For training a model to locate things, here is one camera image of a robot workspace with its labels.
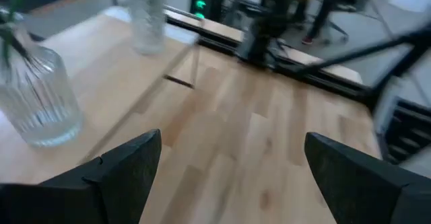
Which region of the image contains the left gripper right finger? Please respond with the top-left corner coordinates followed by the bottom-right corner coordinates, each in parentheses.
top-left (304, 132), bottom-right (431, 224)

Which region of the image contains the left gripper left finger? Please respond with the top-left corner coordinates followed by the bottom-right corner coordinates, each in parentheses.
top-left (38, 128), bottom-right (163, 224)

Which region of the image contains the ribbed clear glass vase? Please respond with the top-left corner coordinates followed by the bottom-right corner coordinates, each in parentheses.
top-left (0, 8), bottom-right (85, 149)

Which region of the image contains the diamond-pattern clear glass vase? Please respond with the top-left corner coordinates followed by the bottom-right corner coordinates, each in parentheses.
top-left (127, 0), bottom-right (168, 56)

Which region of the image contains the wooden shelf with black legs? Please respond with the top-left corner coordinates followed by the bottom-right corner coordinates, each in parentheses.
top-left (0, 5), bottom-right (203, 166)

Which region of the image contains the black slotted bracket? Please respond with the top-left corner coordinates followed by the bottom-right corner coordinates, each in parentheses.
top-left (383, 98), bottom-right (431, 166)

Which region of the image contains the black table edge rail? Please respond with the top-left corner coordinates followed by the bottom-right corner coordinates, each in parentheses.
top-left (198, 37), bottom-right (374, 102)

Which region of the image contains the black rig frame post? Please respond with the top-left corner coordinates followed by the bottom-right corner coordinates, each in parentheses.
top-left (366, 35), bottom-right (431, 112)

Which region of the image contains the black diagonal frame brace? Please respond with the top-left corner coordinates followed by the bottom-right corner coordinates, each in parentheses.
top-left (296, 28), bottom-right (431, 80)

